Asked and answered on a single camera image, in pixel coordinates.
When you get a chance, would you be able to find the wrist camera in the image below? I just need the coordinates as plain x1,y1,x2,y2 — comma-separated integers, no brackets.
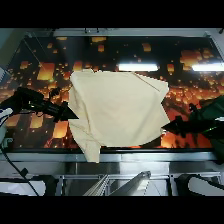
187,102,202,118
48,86,64,102

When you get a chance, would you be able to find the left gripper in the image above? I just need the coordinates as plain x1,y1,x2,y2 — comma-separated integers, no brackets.
41,101,68,123

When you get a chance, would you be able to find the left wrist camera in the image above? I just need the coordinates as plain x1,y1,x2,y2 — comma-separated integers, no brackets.
48,86,64,102

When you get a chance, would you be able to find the black cable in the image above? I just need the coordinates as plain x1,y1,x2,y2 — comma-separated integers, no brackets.
0,145,42,197

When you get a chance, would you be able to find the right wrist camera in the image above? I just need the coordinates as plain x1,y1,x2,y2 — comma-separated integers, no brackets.
187,102,202,118

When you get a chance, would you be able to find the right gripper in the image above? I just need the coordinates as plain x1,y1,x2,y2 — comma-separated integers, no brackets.
172,115,196,138

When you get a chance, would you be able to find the cream T-shirt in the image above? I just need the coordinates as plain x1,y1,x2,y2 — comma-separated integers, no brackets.
67,68,171,164

